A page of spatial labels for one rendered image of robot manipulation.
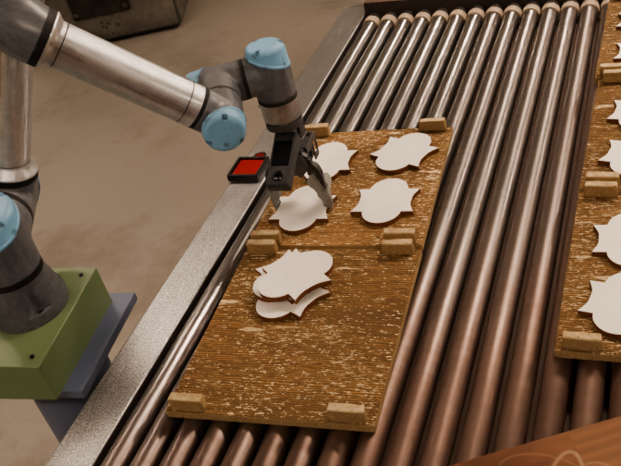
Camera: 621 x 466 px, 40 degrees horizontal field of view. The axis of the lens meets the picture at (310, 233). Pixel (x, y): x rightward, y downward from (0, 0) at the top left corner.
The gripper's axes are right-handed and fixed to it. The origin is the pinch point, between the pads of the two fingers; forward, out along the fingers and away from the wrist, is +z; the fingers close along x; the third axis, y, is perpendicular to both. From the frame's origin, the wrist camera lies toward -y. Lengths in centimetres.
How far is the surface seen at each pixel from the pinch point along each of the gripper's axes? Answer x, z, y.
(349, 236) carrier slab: -11.6, 0.9, -7.9
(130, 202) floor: 140, 93, 135
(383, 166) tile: -14.0, -0.5, 13.7
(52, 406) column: 46, 18, -40
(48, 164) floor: 202, 93, 169
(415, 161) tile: -20.6, -0.6, 15.3
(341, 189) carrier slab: -6.1, 0.7, 7.8
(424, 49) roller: -13, 1, 72
